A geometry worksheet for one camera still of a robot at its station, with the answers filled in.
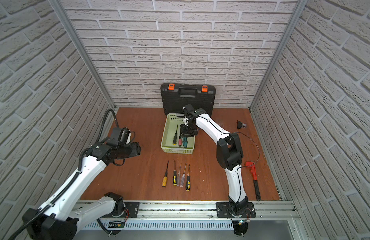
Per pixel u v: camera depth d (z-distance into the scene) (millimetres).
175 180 812
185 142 874
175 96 942
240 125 1070
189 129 792
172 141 981
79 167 451
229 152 540
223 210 740
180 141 979
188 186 795
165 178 830
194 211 756
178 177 834
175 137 1003
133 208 732
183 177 835
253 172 855
